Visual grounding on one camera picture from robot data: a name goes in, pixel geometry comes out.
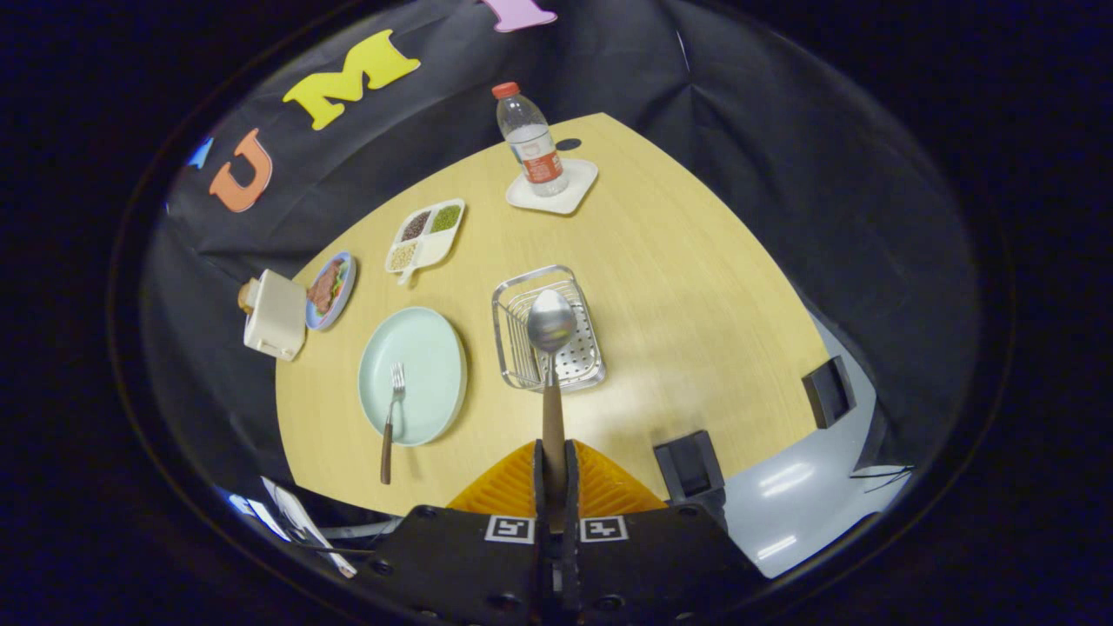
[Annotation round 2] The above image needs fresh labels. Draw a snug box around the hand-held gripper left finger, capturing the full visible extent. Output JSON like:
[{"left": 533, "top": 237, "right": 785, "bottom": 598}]
[{"left": 352, "top": 439, "right": 558, "bottom": 626}]

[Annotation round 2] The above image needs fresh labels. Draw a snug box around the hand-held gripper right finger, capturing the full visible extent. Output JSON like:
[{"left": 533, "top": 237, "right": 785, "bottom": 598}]
[{"left": 561, "top": 439, "right": 768, "bottom": 626}]

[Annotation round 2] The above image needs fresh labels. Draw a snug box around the fork with wooden handle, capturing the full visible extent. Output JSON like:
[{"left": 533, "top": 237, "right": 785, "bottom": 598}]
[{"left": 380, "top": 363, "right": 407, "bottom": 486}]

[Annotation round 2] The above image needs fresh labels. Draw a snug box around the spoon with wooden handle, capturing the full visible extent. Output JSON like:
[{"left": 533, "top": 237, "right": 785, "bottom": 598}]
[{"left": 527, "top": 289, "right": 577, "bottom": 533}]

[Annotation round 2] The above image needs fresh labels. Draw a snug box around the black table clamp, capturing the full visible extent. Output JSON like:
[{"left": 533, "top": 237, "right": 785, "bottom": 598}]
[
  {"left": 652, "top": 430, "right": 728, "bottom": 523},
  {"left": 801, "top": 356, "right": 857, "bottom": 430}
]

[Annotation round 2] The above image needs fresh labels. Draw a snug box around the pale green plate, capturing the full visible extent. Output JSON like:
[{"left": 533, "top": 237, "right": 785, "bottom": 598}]
[{"left": 358, "top": 306, "right": 468, "bottom": 448}]

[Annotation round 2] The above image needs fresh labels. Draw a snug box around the brown meat slice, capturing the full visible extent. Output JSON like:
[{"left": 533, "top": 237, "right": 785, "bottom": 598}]
[{"left": 310, "top": 259, "right": 345, "bottom": 316}]

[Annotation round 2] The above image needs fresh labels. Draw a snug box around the small blue plate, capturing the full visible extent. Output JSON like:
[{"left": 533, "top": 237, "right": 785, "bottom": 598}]
[{"left": 304, "top": 251, "right": 357, "bottom": 332}]

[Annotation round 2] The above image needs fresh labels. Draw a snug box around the white toaster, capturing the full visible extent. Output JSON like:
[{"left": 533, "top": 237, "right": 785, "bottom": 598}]
[{"left": 243, "top": 269, "right": 308, "bottom": 362}]

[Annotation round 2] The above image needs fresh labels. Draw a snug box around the white divided grain dish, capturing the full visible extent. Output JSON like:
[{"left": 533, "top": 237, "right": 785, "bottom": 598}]
[{"left": 385, "top": 198, "right": 466, "bottom": 286}]

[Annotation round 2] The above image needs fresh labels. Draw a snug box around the white square coaster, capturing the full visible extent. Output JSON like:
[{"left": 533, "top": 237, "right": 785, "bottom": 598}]
[{"left": 505, "top": 158, "right": 599, "bottom": 216}]

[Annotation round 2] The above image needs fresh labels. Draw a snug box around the black backdrop cloth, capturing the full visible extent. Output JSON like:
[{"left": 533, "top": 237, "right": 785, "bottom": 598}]
[{"left": 139, "top": 0, "right": 983, "bottom": 523}]

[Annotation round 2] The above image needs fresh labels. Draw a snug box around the clear red-capped water bottle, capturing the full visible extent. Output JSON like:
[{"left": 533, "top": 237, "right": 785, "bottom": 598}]
[{"left": 491, "top": 82, "right": 570, "bottom": 197}]

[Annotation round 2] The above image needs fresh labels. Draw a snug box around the metal wire basket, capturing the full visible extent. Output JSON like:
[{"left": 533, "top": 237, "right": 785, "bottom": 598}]
[{"left": 491, "top": 265, "right": 607, "bottom": 394}]

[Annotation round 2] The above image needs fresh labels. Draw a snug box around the black cable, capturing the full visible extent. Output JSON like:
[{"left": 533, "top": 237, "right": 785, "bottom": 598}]
[{"left": 850, "top": 464, "right": 916, "bottom": 493}]

